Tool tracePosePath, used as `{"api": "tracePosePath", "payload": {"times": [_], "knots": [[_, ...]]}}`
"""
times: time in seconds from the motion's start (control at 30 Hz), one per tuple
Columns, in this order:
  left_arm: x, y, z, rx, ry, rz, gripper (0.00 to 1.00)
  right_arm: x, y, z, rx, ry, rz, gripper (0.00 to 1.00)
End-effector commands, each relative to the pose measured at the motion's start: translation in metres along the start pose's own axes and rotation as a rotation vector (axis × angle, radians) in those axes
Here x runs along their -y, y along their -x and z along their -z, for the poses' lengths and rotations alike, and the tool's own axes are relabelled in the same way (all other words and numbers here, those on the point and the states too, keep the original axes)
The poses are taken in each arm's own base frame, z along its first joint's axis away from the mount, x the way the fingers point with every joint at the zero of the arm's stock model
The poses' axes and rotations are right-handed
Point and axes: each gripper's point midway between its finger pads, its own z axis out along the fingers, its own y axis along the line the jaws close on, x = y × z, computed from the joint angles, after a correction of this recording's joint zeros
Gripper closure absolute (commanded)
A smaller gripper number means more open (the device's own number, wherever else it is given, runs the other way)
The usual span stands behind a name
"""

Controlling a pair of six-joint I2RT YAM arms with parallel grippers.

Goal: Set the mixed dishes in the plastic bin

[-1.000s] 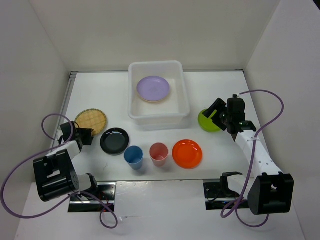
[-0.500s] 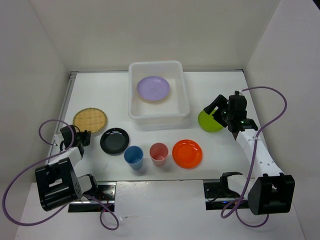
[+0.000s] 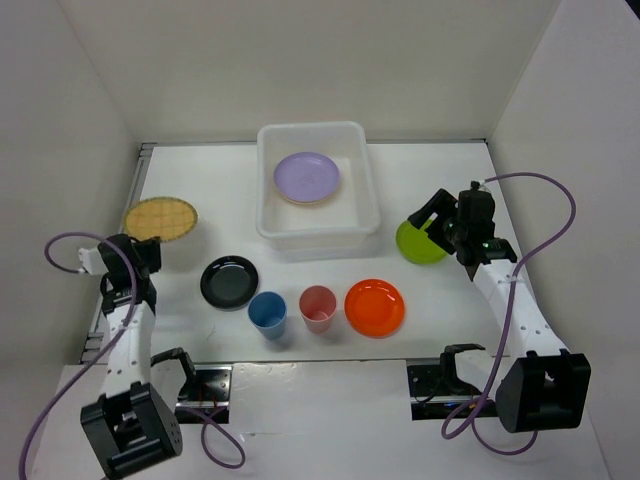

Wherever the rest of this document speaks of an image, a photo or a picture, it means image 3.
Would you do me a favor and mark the green round plate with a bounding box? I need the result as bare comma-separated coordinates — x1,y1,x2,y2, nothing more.
395,220,448,265

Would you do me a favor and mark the yellow woven pattern plate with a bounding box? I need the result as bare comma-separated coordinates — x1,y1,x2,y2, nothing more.
123,197,198,243

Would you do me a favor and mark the purple round plate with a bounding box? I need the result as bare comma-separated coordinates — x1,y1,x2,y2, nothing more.
273,152,341,192

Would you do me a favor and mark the beige round plate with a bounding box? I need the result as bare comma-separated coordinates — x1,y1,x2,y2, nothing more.
277,187,340,206

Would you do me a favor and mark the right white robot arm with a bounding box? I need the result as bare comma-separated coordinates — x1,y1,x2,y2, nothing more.
408,181,591,439

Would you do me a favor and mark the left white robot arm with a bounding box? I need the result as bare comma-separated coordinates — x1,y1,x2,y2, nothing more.
80,233,200,479

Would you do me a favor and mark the white plastic bin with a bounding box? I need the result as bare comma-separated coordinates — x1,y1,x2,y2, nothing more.
256,121,381,260

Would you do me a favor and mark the black round plate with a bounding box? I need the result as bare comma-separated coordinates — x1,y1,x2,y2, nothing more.
200,255,259,311

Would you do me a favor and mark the orange round plate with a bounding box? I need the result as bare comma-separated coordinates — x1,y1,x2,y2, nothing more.
344,279,406,338

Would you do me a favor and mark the blue plastic cup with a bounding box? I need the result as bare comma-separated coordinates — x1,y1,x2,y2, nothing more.
248,291,287,340

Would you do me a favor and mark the pink plastic cup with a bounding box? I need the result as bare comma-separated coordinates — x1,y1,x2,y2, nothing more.
298,285,337,334

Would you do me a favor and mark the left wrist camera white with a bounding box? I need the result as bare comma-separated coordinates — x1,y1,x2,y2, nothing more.
78,247,108,276

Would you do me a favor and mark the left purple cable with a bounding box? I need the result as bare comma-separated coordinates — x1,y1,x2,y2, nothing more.
18,230,247,480

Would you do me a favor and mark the purple cable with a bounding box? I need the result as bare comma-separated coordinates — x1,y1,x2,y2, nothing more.
440,172,577,456
18,230,247,480

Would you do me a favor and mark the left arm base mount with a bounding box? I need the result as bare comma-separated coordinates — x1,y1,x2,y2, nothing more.
151,361,233,425

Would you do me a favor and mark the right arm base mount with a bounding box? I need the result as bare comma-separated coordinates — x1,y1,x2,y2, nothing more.
406,359,480,421

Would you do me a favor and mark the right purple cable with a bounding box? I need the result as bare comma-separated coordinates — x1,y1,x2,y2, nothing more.
440,172,577,456

